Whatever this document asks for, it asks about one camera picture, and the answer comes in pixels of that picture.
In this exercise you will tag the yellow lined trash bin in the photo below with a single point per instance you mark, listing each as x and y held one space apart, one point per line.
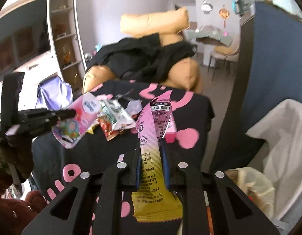
256 186

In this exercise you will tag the purple plastic bag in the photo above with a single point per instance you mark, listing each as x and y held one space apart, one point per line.
54 94

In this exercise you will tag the red chinese knot ornament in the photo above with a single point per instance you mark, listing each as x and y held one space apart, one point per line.
224 14

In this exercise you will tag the dining table with cloth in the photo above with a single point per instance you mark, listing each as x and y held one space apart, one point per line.
208 35

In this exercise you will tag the green white snack bag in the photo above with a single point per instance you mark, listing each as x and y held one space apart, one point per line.
116 115

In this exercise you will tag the beige dining chair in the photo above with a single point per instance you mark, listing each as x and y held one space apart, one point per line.
226 54

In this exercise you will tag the panda wall clock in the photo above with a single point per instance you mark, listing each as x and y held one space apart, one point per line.
206 7

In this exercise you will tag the white display shelf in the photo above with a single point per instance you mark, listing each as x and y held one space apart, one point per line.
64 38

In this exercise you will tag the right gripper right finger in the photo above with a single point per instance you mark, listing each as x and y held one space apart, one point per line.
211 203

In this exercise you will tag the pink colourful tissue pack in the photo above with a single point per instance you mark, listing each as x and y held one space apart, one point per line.
70 131

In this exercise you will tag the pink toy box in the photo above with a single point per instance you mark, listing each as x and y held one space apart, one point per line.
170 134

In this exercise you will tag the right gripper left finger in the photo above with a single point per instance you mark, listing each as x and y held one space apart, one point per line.
91 203

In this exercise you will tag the red snack packet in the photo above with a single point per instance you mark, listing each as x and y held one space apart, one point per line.
106 127

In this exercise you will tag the white cloth covered armchair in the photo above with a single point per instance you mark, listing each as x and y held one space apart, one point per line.
281 128

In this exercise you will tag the black jacket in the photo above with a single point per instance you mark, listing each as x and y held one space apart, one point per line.
143 59

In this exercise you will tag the orange beanbag sofa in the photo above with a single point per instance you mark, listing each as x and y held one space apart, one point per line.
184 75

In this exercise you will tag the pink yellow snack wrapper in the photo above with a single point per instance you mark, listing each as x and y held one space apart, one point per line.
153 202

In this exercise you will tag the clear plastic jelly cup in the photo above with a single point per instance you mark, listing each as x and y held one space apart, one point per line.
134 107

